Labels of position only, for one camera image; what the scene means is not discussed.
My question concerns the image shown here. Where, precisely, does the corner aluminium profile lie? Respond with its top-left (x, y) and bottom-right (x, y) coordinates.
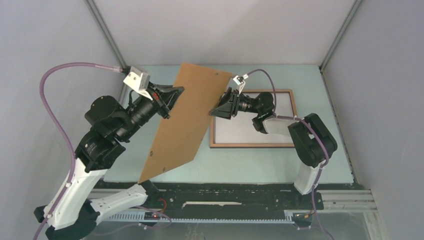
top-left (84, 0), bottom-right (128, 73)
top-left (319, 0), bottom-right (364, 73)

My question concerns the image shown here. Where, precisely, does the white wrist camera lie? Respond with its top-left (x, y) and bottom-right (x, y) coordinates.
top-left (232, 74), bottom-right (249, 95)
top-left (123, 66), bottom-right (151, 94)

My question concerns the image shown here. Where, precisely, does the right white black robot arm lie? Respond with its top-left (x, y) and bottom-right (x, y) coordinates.
top-left (209, 88), bottom-right (338, 209)

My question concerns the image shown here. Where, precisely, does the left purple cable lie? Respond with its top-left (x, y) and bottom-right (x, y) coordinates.
top-left (31, 62), bottom-right (132, 240)

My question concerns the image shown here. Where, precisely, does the wooden picture frame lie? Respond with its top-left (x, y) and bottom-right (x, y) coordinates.
top-left (209, 88), bottom-right (298, 149)

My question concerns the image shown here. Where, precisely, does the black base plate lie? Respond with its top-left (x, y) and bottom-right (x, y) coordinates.
top-left (141, 181), bottom-right (324, 221)

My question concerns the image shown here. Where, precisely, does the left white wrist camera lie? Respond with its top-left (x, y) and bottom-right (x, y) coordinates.
top-left (123, 66), bottom-right (151, 94)

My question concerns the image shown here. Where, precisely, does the left corner aluminium profile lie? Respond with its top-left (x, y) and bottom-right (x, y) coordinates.
top-left (84, 0), bottom-right (128, 73)

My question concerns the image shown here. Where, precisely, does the landscape photo print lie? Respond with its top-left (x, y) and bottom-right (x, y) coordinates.
top-left (214, 92), bottom-right (294, 144)

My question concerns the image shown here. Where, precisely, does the right corner aluminium profile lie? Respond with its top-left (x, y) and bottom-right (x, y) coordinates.
top-left (319, 0), bottom-right (364, 73)

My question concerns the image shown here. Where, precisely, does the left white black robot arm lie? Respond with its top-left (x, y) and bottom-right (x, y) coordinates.
top-left (34, 83), bottom-right (184, 240)

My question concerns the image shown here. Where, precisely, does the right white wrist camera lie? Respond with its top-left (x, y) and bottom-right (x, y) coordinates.
top-left (232, 74), bottom-right (249, 95)

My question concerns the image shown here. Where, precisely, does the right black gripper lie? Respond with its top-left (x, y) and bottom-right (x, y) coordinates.
top-left (209, 87), bottom-right (261, 120)

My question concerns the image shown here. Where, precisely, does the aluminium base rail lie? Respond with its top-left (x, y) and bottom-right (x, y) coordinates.
top-left (69, 187), bottom-right (379, 240)

